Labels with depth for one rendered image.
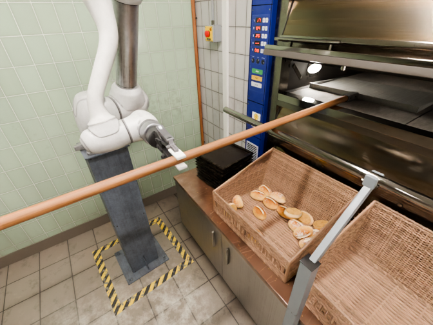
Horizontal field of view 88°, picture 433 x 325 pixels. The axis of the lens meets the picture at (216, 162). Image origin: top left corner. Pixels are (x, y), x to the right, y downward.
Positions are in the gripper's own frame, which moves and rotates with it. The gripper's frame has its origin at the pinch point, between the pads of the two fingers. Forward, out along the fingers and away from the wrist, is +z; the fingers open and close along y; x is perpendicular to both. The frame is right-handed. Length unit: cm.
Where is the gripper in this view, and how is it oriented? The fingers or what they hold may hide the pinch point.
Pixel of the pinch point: (178, 158)
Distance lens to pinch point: 72.1
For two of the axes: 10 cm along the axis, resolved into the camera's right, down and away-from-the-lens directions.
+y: 0.3, 8.4, 5.5
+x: -8.4, 3.2, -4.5
